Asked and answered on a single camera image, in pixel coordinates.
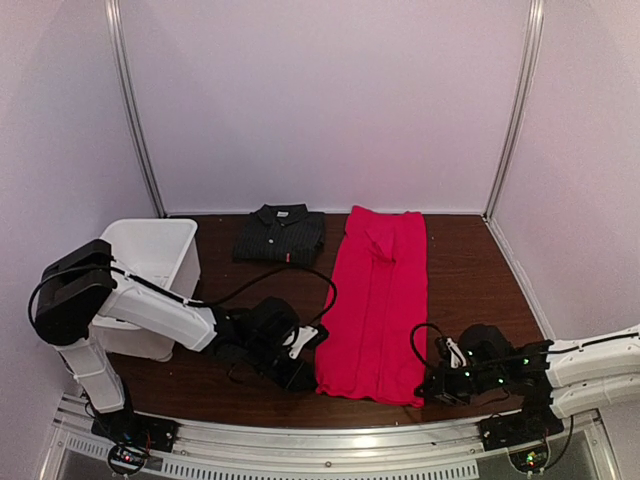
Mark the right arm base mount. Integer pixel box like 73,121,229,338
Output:
478,386,564,451

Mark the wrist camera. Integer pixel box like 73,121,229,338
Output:
435,336,468,369
283,325,329,359

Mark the dark pinstriped shirt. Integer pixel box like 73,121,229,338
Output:
232,204,326,267

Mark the left round circuit board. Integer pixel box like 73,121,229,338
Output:
107,443,150,476

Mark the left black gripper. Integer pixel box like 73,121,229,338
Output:
244,338,319,394

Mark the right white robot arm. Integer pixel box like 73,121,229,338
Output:
415,324,639,442

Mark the round circuit board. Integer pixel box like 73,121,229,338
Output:
107,443,150,476
508,444,550,475

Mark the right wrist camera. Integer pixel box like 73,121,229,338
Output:
435,336,468,369

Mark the red garment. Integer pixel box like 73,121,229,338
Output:
314,206,428,408

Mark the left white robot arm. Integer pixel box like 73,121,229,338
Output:
27,239,321,444

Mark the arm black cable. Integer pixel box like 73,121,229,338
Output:
409,323,446,374
109,264,339,331

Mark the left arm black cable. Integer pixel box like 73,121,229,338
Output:
109,264,339,331

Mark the right round circuit board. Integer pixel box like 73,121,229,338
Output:
508,444,550,475

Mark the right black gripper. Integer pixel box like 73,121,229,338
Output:
414,363,505,408

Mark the right aluminium frame post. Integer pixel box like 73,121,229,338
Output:
483,0,545,223

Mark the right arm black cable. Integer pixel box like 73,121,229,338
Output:
409,323,446,374

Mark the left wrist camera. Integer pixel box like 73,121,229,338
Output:
283,325,329,359

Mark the left aluminium frame post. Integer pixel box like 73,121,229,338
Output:
104,0,168,218

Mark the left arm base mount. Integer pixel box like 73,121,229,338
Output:
86,396,179,453

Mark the aluminium frame post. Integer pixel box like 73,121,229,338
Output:
104,0,168,218
483,0,545,223

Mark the front aluminium rail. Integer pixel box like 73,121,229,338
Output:
49,407,609,480

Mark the white plastic laundry bin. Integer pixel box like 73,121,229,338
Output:
92,219,201,362

